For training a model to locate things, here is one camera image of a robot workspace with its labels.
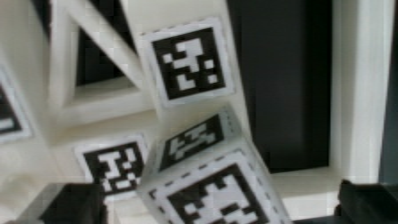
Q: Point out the white chair back frame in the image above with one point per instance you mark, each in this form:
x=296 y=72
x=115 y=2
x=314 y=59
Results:
x=77 y=95

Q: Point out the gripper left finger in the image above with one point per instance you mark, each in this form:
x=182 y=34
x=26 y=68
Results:
x=68 y=204

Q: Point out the white right rail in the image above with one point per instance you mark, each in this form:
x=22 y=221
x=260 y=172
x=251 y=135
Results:
x=363 y=22

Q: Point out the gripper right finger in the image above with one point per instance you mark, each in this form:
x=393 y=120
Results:
x=369 y=205

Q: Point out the white tagged cube leg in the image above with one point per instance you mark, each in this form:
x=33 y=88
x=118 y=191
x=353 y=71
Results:
x=207 y=185

